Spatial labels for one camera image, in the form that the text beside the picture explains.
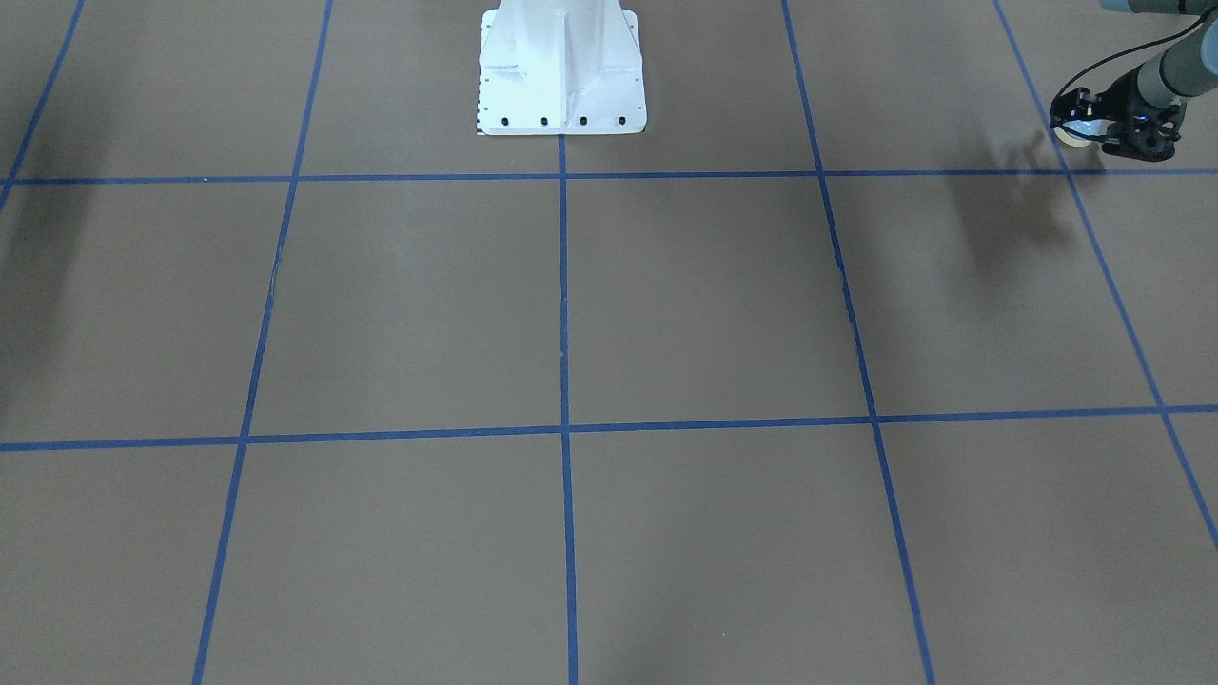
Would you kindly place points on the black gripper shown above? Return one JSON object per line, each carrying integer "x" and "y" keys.
{"x": 1117, "y": 102}

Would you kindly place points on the blue wooden call bell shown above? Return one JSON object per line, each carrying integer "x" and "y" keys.
{"x": 1081, "y": 133}

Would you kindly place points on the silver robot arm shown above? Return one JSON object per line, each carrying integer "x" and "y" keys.
{"x": 1151, "y": 99}

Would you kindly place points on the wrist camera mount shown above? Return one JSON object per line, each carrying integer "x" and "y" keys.
{"x": 1147, "y": 138}

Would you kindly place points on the white camera mast base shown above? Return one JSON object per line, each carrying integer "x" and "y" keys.
{"x": 550, "y": 68}

